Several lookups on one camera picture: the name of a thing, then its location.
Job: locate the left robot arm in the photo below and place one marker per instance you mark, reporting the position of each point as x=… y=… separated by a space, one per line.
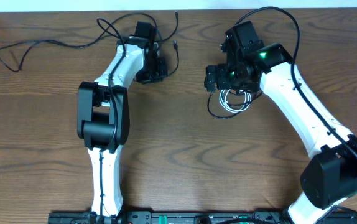
x=103 y=120

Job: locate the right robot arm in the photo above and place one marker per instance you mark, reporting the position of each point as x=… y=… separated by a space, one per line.
x=331 y=174

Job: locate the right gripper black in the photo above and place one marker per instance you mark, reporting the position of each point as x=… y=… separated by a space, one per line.
x=221 y=70

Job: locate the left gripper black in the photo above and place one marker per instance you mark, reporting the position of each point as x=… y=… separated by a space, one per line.
x=162 y=63

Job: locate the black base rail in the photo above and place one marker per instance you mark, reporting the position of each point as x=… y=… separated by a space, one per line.
x=147 y=217

